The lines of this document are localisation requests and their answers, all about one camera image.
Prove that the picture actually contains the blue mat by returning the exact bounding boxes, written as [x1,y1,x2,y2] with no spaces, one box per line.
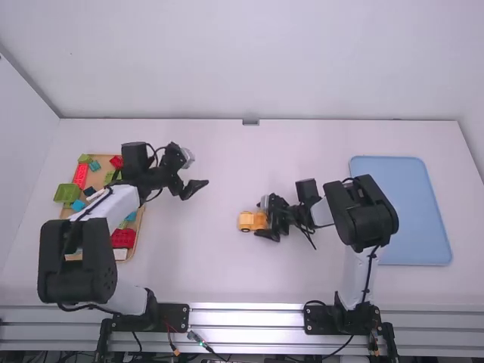
[348,155,454,266]

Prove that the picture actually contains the silver rails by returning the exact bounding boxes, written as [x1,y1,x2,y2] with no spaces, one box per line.
[0,302,484,356]

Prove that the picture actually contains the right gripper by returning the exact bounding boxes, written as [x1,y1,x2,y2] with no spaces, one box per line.
[253,194,303,244]

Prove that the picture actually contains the black cable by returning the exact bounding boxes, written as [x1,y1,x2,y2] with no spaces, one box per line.
[298,219,318,251]
[145,143,169,169]

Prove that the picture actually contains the tan tray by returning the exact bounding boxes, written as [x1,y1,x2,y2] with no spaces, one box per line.
[59,152,147,262]

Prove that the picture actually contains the yellow toy car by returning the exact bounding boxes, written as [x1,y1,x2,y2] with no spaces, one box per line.
[237,209,270,234]

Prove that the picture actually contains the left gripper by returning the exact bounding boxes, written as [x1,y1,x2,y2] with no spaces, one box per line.
[160,142,209,200]

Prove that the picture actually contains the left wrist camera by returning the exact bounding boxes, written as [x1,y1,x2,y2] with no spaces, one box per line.
[178,147,196,169]

